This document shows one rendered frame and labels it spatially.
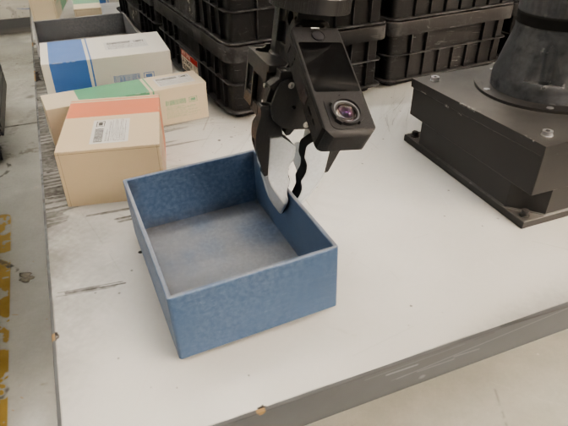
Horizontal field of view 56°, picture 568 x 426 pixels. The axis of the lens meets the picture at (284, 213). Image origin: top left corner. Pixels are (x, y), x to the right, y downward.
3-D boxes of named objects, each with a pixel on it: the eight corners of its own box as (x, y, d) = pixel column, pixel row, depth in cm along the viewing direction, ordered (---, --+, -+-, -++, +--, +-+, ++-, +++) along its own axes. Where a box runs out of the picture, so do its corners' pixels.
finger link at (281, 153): (268, 189, 59) (280, 110, 54) (286, 218, 55) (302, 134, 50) (241, 191, 58) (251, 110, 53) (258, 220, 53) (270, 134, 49)
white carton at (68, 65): (54, 118, 88) (40, 64, 82) (51, 93, 97) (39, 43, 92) (176, 101, 94) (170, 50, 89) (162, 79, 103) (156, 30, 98)
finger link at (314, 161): (299, 187, 60) (309, 109, 56) (320, 214, 56) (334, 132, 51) (273, 189, 59) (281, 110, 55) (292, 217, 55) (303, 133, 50)
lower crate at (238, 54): (383, 91, 97) (390, 24, 91) (231, 123, 86) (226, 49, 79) (281, 35, 127) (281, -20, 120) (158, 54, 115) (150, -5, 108)
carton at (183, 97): (56, 148, 79) (46, 110, 76) (49, 132, 83) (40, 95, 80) (209, 117, 88) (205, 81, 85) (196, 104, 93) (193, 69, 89)
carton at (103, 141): (167, 197, 68) (160, 144, 64) (68, 207, 66) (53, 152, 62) (166, 141, 81) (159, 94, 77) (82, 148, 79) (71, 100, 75)
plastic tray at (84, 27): (151, 68, 107) (148, 44, 105) (45, 83, 101) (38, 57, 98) (127, 34, 128) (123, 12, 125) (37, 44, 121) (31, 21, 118)
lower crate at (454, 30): (504, 66, 109) (518, 4, 102) (384, 91, 97) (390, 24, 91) (385, 19, 138) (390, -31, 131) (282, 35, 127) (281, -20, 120)
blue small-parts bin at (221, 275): (337, 305, 50) (339, 246, 46) (179, 360, 45) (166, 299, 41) (259, 199, 65) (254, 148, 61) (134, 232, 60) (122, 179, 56)
